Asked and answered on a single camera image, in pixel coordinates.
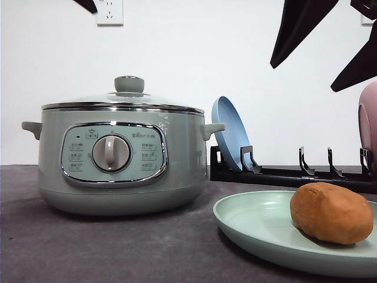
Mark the green electric steamer pot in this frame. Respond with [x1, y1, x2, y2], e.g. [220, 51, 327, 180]
[22, 101, 226, 217]

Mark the black dish rack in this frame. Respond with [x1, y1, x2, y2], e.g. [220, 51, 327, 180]
[210, 146, 377, 194]

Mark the white wall socket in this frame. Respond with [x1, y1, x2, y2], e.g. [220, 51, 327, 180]
[97, 0, 124, 27]
[361, 13, 375, 25]

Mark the green plate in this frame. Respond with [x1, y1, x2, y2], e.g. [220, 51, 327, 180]
[213, 190, 377, 272]

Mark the white wall socket right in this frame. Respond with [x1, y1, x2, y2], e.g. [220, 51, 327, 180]
[361, 13, 375, 25]

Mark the grey table mat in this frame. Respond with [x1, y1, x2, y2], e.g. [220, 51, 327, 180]
[0, 164, 377, 283]

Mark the brown potato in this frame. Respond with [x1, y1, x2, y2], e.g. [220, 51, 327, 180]
[290, 182, 374, 245]

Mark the white wall socket left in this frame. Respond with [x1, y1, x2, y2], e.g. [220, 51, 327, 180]
[97, 0, 124, 27]

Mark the blue plate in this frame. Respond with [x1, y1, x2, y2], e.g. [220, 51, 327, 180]
[211, 96, 250, 170]

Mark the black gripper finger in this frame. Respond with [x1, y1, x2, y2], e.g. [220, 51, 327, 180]
[73, 0, 98, 14]
[270, 0, 338, 69]
[331, 0, 377, 92]

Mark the glass pot lid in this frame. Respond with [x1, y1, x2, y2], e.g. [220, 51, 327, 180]
[41, 75, 204, 114]

